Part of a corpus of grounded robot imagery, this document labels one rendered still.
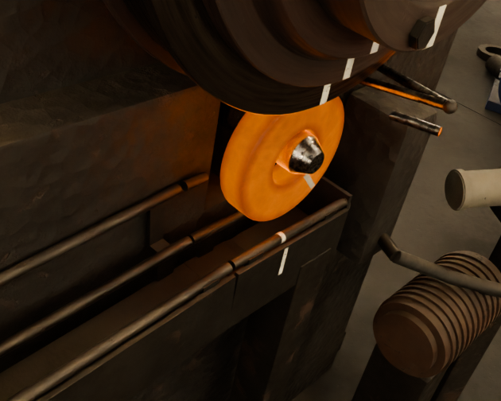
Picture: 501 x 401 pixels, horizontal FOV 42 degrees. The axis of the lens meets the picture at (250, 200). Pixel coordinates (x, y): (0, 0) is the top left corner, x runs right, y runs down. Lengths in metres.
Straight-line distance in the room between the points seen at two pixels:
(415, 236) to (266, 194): 1.37
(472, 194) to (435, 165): 1.42
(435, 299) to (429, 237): 1.04
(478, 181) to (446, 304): 0.18
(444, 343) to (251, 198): 0.44
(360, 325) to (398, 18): 1.25
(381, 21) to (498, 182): 0.56
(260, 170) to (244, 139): 0.04
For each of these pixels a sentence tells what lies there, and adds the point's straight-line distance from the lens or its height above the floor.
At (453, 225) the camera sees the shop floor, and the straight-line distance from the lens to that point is 2.12.
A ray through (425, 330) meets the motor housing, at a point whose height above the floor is 0.52.
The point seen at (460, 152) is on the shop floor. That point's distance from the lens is 2.51.
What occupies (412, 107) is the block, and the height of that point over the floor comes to 0.80.
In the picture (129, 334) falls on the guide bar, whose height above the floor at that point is 0.70.
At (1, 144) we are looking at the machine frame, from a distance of 0.54.
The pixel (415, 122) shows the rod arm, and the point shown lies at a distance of 0.66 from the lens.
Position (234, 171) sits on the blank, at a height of 0.82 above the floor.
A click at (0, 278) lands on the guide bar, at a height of 0.75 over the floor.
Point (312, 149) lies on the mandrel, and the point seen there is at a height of 0.84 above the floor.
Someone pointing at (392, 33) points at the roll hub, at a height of 1.00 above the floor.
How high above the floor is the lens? 1.17
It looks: 37 degrees down
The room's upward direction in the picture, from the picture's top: 12 degrees clockwise
